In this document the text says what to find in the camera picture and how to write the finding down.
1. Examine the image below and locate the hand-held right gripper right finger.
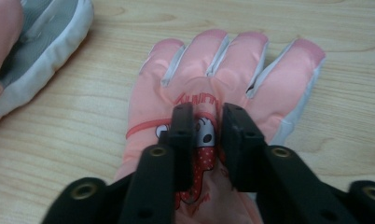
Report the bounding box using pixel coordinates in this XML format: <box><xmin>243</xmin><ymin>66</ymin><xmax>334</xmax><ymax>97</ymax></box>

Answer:
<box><xmin>221</xmin><ymin>103</ymin><xmax>269</xmax><ymax>192</ymax></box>

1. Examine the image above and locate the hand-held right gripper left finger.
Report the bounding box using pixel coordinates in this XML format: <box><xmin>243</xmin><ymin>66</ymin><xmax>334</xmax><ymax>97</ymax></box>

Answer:
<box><xmin>159</xmin><ymin>102</ymin><xmax>196</xmax><ymax>192</ymax></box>

